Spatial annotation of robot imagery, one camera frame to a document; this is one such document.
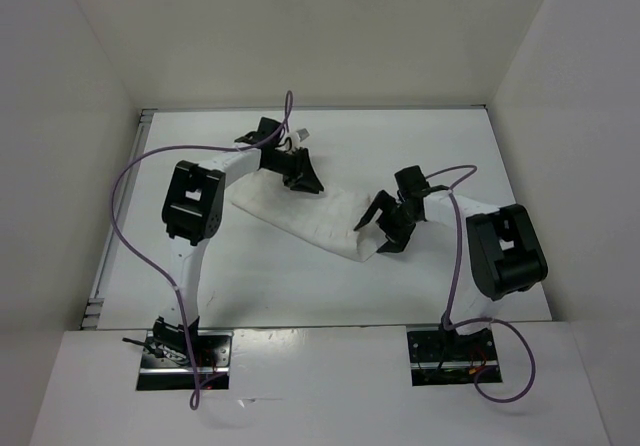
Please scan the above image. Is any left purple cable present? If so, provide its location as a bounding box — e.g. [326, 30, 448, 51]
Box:
[108, 89, 294, 411]

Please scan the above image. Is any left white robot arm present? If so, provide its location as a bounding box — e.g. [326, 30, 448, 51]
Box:
[153, 117, 324, 366]

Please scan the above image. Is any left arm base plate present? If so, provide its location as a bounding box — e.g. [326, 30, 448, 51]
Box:
[136, 330, 233, 392]

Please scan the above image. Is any white fabric skirt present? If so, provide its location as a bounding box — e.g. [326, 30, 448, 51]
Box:
[226, 170, 386, 262]

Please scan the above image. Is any aluminium table edge rail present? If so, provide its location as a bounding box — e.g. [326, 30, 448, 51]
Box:
[79, 109, 157, 330]

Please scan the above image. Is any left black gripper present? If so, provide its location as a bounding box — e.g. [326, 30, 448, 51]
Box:
[264, 147, 324, 195]

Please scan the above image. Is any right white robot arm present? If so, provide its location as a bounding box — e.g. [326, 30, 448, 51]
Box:
[354, 165, 548, 359]

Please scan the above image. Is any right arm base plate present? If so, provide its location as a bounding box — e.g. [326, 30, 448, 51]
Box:
[406, 326, 502, 386]

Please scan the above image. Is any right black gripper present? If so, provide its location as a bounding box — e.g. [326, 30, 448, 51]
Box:
[356, 189, 420, 254]

